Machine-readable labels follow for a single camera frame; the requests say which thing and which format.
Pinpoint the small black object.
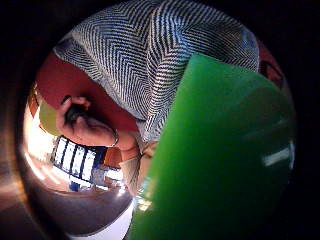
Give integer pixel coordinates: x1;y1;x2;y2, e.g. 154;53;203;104
64;103;88;125

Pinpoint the green plastic bottle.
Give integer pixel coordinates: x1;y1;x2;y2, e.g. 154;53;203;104
128;53;298;240

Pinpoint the yellow-green round object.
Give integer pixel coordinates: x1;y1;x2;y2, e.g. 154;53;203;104
38;99;63;137

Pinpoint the barred window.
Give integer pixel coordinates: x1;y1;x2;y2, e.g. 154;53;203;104
50;134;108;184

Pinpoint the the person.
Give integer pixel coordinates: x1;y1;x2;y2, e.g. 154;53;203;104
52;0;261;198

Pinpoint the metal bracelet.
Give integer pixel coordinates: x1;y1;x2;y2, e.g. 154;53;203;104
110;128;120;148

